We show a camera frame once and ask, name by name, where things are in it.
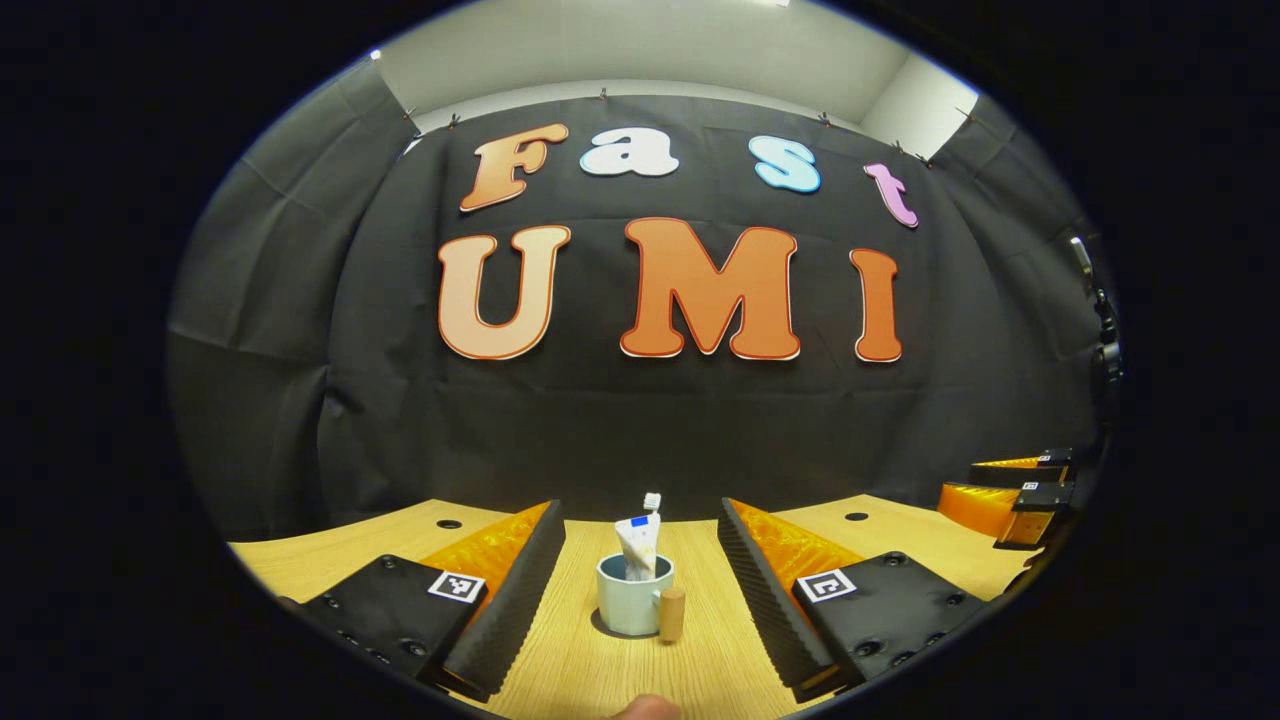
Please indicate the white toothpaste tube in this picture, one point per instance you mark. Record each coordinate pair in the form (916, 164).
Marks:
(638, 550)

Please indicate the light wooden desktop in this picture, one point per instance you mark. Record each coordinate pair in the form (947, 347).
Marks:
(560, 660)

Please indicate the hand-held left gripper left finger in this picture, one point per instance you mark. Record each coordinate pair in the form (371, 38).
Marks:
(520, 600)

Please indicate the black backdrop cloth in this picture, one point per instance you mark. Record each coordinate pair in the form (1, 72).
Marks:
(600, 420)

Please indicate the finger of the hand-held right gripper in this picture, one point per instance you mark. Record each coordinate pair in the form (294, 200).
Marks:
(975, 510)
(1010, 474)

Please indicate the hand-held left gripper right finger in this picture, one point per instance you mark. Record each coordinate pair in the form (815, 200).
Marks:
(760, 600)

